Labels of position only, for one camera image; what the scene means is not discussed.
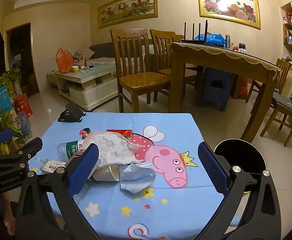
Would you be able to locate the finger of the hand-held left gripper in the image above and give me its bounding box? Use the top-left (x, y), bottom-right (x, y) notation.
top-left (0, 137), bottom-right (43, 174)
top-left (0, 129), bottom-right (15, 157)

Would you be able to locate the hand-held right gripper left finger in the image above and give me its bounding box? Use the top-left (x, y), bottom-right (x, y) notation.
top-left (15, 143), bottom-right (100, 240)

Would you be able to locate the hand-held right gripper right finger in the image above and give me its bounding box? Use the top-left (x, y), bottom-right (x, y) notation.
top-left (198, 141), bottom-right (283, 240)

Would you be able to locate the white paper cup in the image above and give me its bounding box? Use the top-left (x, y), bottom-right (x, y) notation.
top-left (93, 163), bottom-right (120, 182)

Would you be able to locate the clear plastic water bottle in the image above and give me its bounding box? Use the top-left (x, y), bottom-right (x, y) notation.
top-left (57, 140), bottom-right (87, 162)

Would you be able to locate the black gold-rimmed trash bin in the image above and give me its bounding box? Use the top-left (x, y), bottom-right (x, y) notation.
top-left (214, 138), bottom-right (267, 195)

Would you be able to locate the person's left hand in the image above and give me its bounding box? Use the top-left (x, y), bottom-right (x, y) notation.
top-left (1, 192), bottom-right (18, 233)

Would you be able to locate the crumpled white plastic bag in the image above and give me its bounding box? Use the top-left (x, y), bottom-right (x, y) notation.
top-left (82, 131), bottom-right (142, 166)

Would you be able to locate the small white carton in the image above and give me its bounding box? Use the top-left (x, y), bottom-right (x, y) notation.
top-left (40, 158), bottom-right (67, 174)

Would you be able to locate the blue gift box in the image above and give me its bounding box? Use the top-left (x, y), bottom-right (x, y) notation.
top-left (0, 85), bottom-right (14, 118)

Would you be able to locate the red gift box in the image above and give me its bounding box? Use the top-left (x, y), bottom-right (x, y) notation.
top-left (13, 94), bottom-right (34, 117)

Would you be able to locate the blue cartoon printed tablecloth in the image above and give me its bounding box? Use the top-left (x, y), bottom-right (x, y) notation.
top-left (27, 112), bottom-right (239, 240)

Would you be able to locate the flat red box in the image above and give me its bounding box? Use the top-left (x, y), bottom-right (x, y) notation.
top-left (106, 129), bottom-right (133, 137)

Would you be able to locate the blue face mask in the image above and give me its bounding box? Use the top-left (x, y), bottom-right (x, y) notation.
top-left (119, 162), bottom-right (157, 195)

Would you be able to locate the black phone stand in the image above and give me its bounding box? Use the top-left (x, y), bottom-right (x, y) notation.
top-left (57, 101), bottom-right (87, 123)

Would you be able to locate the round-leaf green plant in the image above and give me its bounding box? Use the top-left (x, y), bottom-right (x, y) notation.
top-left (0, 68), bottom-right (22, 93)

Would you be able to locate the white coffee table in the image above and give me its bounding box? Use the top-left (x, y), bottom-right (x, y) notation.
top-left (53, 64), bottom-right (119, 111)

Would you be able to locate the blue plastic stool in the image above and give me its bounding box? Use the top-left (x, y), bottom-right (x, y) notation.
top-left (197, 67), bottom-right (233, 112)

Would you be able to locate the orange bag under table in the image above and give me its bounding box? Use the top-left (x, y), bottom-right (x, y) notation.
top-left (238, 78), bottom-right (252, 100)

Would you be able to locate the wooden chair with cushion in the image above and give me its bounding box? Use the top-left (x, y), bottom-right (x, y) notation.
top-left (260, 67), bottom-right (292, 147)

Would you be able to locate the orange plastic bag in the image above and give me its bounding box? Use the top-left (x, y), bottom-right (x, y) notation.
top-left (55, 48), bottom-right (75, 74)

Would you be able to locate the wooden slat-back chair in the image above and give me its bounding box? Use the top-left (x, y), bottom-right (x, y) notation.
top-left (245, 58), bottom-right (292, 103)
top-left (110, 28), bottom-right (172, 113)
top-left (149, 29), bottom-right (204, 103)

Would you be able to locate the grey seat cushion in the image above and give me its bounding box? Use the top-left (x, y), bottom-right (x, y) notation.
top-left (272, 91), bottom-right (292, 106)

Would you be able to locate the wooden dining table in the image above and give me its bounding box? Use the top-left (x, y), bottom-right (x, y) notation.
top-left (170, 41), bottom-right (282, 143)

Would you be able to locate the grey sofa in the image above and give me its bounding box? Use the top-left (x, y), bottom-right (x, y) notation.
top-left (47, 39), bottom-right (156, 85)

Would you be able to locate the cream lace table cover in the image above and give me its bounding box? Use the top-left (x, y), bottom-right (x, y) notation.
top-left (171, 41), bottom-right (282, 73)

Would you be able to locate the black antenna router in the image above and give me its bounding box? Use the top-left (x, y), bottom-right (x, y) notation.
top-left (179, 19), bottom-right (224, 47)

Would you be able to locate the blue plastic bag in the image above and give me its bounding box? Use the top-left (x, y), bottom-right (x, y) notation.
top-left (194, 33), bottom-right (225, 46)

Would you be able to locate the framed horses painting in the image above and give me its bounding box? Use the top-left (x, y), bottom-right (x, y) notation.
top-left (97, 0), bottom-right (158, 29)

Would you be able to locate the framed flowers painting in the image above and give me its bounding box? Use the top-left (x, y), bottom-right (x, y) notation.
top-left (197, 0), bottom-right (261, 30)

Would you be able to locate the wall shelf with items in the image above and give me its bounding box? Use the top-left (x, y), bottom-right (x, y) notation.
top-left (280, 1), bottom-right (292, 61)

